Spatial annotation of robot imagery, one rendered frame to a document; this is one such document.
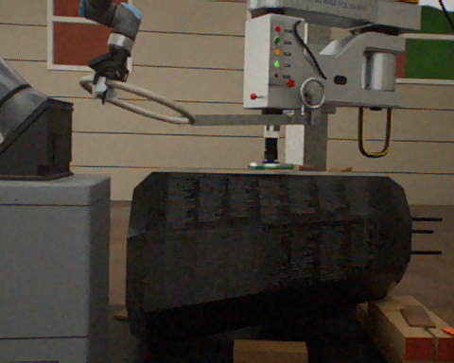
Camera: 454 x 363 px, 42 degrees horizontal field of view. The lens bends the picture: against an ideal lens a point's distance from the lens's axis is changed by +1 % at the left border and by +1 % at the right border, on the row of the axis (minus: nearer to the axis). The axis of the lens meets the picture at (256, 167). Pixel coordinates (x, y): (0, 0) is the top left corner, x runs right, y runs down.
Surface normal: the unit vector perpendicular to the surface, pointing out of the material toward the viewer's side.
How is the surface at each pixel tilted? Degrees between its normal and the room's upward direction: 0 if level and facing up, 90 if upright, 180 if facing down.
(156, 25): 90
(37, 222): 90
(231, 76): 90
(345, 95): 90
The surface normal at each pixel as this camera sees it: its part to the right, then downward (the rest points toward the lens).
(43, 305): 0.11, 0.06
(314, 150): 0.55, 0.06
